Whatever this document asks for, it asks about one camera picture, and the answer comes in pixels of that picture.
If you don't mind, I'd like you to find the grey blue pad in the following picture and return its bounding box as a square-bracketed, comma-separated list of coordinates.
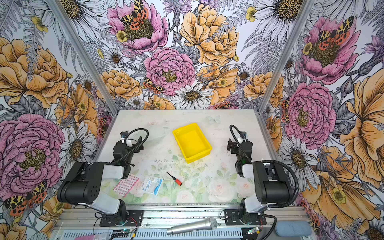
[275, 221, 312, 237]

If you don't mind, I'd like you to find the red handled small screwdriver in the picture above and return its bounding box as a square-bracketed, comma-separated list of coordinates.
[167, 172, 182, 186]

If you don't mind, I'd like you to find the yellow plastic bin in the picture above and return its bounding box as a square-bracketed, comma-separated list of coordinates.
[172, 123, 212, 164]

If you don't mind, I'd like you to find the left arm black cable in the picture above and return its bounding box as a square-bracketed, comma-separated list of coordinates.
[115, 128, 150, 164]

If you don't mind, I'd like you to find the aluminium front rail frame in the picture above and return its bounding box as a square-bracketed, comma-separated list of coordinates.
[49, 203, 313, 240]

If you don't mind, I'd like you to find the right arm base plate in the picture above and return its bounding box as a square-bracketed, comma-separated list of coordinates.
[224, 209, 267, 226]

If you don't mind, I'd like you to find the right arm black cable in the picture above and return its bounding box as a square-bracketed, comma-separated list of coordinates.
[229, 124, 300, 240]

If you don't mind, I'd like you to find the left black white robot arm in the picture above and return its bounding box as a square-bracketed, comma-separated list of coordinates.
[57, 128, 149, 226]

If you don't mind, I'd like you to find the green circuit board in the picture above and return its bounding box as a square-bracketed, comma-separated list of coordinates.
[247, 227, 260, 235]

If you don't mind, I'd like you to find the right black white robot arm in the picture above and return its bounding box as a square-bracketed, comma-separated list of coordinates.
[224, 129, 300, 226]

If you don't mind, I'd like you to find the white blue wipe packet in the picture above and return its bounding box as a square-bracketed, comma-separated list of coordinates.
[142, 176, 164, 196]

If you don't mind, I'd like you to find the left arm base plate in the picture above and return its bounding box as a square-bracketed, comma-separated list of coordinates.
[100, 210, 144, 227]

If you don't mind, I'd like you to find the pink patterned packet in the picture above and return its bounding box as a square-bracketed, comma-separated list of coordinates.
[113, 175, 139, 197]

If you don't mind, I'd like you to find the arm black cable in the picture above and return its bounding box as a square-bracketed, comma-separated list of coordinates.
[115, 128, 150, 164]
[229, 124, 300, 240]

